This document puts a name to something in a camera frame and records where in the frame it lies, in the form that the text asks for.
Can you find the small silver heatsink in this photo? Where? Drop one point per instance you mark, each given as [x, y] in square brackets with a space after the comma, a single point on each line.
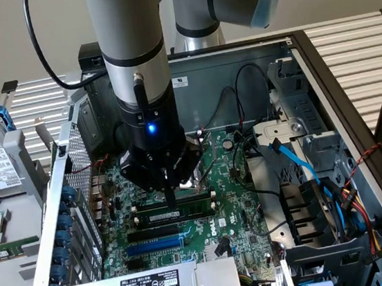
[209, 252]

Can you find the blue expansion slot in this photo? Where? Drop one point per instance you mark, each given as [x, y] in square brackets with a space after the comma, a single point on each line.
[155, 246]

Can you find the black plastic box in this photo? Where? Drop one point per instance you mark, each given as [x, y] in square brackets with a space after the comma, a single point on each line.
[87, 54]

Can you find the green Dell motherboard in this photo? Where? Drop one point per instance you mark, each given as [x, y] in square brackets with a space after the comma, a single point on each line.
[230, 180]

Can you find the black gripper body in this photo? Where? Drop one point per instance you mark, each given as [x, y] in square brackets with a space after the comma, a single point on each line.
[155, 137]

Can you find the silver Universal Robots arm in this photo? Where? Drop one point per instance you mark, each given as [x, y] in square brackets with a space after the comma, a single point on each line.
[127, 25]

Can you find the open black PC case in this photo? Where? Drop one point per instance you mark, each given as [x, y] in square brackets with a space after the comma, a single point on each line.
[209, 64]

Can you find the dark grey plastic bracket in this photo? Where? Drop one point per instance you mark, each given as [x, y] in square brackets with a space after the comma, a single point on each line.
[331, 265]

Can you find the black stick antenna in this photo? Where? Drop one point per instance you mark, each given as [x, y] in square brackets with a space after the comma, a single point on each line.
[140, 97]

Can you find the silver coin battery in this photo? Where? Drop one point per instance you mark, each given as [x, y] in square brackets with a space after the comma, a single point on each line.
[226, 143]

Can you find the metal socket cover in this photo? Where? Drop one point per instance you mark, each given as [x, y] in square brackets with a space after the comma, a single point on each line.
[213, 149]

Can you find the blue card retention clip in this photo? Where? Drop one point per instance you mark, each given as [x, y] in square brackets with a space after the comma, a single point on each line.
[64, 223]
[69, 193]
[63, 239]
[58, 272]
[61, 256]

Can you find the long black expansion slot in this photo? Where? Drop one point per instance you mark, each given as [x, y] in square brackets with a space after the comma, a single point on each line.
[153, 234]

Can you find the blue plastic disk bracket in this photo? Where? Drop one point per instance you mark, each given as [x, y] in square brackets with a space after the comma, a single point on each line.
[3, 115]

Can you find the green RAM memory stick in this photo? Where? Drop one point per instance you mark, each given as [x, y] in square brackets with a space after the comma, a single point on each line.
[191, 199]

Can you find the grey metal disk bay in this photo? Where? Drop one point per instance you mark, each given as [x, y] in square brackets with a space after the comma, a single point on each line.
[298, 109]

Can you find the white case sticker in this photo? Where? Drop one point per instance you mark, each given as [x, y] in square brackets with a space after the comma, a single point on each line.
[180, 82]

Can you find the short black expansion slot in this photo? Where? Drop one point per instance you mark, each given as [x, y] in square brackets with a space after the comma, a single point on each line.
[135, 264]

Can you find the grey parts rack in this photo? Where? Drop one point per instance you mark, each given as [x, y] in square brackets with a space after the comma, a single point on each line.
[26, 219]

